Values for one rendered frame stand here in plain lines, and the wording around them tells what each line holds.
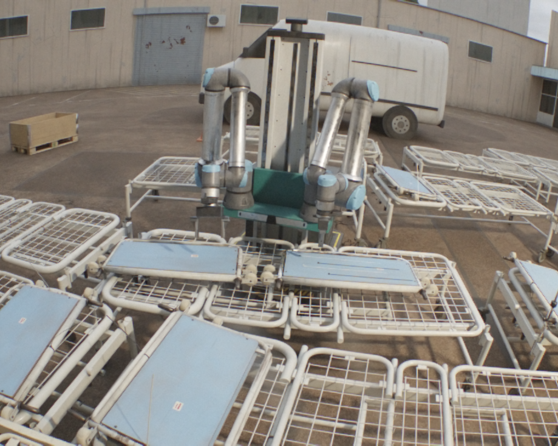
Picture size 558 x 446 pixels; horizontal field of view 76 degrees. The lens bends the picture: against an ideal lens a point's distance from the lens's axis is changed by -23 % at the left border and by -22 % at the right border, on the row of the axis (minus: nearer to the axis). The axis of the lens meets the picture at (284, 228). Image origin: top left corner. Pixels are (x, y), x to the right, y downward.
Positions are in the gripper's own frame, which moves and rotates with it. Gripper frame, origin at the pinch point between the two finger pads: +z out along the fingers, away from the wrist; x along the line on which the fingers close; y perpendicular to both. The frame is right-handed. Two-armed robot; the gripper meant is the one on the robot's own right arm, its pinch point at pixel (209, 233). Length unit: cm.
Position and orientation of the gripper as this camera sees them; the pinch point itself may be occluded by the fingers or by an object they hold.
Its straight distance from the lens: 219.1
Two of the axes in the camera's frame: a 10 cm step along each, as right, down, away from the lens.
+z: 0.0, 10.0, -0.2
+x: -9.9, 0.0, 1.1
